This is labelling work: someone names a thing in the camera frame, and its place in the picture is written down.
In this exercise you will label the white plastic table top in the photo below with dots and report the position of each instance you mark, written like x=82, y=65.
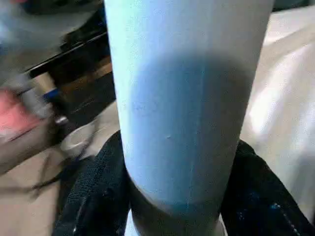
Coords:
x=285, y=98

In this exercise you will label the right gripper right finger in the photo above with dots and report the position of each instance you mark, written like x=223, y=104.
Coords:
x=266, y=201

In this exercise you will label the white plastic table leg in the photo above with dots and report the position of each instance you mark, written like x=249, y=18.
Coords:
x=187, y=98

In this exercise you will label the pink cloth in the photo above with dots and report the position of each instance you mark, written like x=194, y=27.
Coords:
x=17, y=115

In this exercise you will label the brown stool seat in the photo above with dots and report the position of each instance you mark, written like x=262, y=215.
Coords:
x=24, y=150

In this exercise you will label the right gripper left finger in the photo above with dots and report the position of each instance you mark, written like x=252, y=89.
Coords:
x=96, y=196

